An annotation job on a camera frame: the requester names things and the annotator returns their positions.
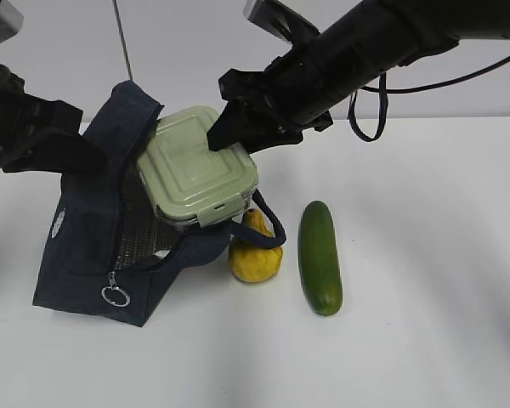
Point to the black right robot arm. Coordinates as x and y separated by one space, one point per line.
376 36

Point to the dark blue lunch bag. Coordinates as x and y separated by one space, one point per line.
106 254

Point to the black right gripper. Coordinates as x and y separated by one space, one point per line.
266 109

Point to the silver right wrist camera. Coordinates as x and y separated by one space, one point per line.
280 21

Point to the green lidded glass container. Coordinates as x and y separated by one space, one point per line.
186 182

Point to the green cucumber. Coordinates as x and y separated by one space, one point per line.
318 260

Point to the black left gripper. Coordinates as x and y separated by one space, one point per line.
42 135

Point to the yellow pear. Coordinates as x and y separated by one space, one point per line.
249 263

